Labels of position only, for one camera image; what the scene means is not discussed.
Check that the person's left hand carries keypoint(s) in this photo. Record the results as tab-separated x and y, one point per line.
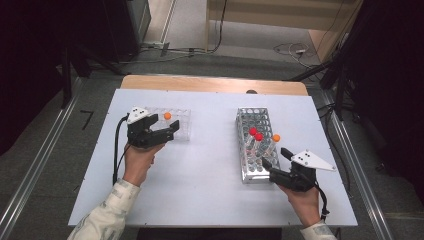
138	163

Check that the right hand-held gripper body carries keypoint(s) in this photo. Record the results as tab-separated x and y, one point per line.
301	180

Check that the orange cap test tube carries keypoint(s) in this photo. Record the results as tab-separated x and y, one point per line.
276	137
167	115

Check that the wooden cabinet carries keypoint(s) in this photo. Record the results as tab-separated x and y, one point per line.
260	24

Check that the wooden table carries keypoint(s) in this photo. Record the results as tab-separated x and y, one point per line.
200	84

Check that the grey computer tower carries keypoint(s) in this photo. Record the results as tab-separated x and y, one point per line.
138	20

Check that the red cap test tube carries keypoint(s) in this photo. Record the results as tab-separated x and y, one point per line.
258	136
253	131

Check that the black metal stand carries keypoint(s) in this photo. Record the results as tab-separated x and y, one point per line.
340	86
66	76

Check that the clear plastic test tube rack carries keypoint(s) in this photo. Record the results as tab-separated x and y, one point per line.
182	128

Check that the metal test tube rack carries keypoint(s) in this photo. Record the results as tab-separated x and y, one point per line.
253	115

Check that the aluminium floor rail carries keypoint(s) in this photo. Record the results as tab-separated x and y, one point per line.
36	166
360	166

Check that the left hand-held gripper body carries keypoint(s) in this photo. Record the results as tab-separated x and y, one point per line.
141	138

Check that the black curtain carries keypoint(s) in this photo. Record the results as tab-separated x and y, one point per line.
390	83
30	66

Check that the person's right hand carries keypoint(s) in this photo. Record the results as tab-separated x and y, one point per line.
305	205

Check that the small dark round object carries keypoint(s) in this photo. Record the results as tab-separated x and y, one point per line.
251	91

